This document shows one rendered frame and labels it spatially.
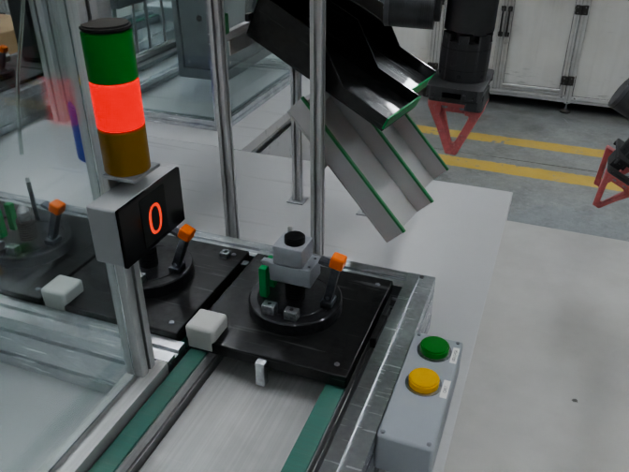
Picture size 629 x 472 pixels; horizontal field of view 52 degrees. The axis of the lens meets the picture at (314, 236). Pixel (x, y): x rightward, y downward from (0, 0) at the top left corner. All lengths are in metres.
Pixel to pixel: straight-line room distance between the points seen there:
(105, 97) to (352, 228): 0.82
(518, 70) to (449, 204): 3.44
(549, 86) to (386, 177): 3.80
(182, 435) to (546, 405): 0.53
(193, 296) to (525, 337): 0.56
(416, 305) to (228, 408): 0.33
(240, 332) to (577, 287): 0.67
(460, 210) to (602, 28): 3.43
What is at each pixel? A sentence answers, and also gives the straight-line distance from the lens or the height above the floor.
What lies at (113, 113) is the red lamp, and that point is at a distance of 0.70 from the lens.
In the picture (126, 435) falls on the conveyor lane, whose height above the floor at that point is 0.95.
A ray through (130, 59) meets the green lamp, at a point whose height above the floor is 1.38.
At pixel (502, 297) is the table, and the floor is 0.86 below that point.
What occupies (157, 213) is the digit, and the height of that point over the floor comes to 1.21.
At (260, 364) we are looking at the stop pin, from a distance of 0.89.
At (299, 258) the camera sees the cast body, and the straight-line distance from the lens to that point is 0.90.
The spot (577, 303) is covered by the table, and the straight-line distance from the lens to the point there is 1.27.
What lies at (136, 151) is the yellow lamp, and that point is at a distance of 0.71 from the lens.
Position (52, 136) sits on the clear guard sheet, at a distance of 0.69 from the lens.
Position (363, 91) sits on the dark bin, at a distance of 1.10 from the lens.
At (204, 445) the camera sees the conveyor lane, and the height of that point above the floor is 0.92.
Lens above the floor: 1.55
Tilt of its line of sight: 30 degrees down
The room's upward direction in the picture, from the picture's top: straight up
